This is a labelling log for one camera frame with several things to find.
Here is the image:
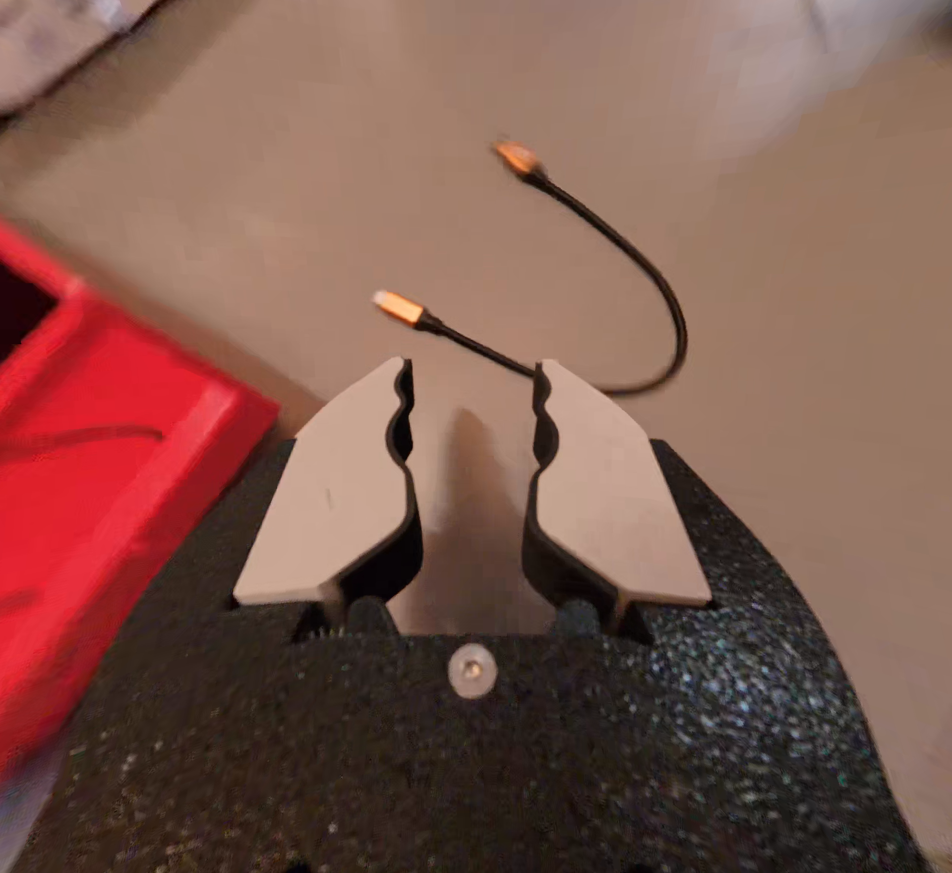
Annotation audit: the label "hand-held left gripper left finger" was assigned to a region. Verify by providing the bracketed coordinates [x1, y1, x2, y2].
[233, 356, 425, 610]

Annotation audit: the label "red plastic bin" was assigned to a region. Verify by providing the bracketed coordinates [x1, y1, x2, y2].
[0, 218, 282, 777]

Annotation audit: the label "black usb-c cable orange plugs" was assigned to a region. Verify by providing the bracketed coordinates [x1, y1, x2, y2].
[372, 138, 689, 398]

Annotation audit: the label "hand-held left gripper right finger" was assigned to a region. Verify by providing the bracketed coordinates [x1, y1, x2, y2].
[522, 358, 713, 628]

